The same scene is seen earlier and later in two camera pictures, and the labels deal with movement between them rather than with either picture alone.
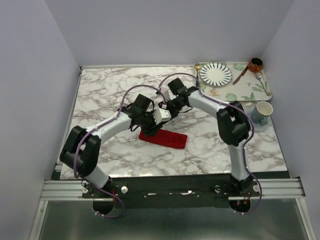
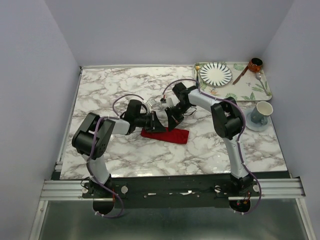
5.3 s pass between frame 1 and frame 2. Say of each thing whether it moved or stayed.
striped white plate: stayed
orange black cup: stayed
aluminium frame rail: stayed
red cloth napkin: moved
